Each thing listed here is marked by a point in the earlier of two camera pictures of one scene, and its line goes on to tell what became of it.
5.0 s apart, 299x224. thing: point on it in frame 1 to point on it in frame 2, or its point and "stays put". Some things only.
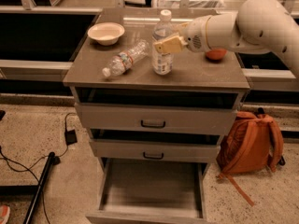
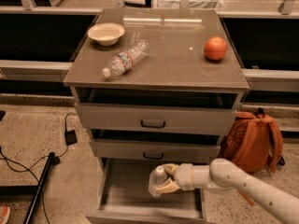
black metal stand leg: [53, 160] stays put
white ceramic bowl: [106, 34] stays put
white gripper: [193, 35] to [184, 176]
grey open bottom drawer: [151, 190] stays put
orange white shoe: [5, 213] stays put
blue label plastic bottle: [163, 62] to [158, 177]
